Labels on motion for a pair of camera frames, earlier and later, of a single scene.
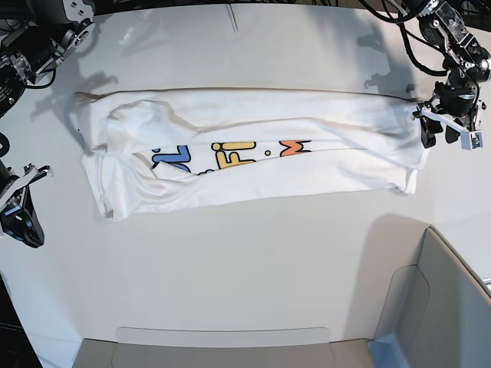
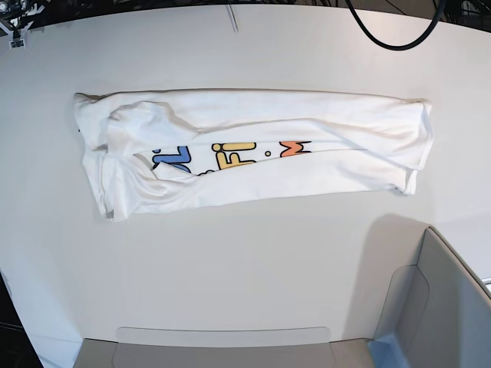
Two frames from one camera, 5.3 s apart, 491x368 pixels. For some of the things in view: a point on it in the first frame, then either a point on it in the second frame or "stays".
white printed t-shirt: (149, 148) stays
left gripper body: (12, 185) -> (18, 14)
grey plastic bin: (437, 314) stays
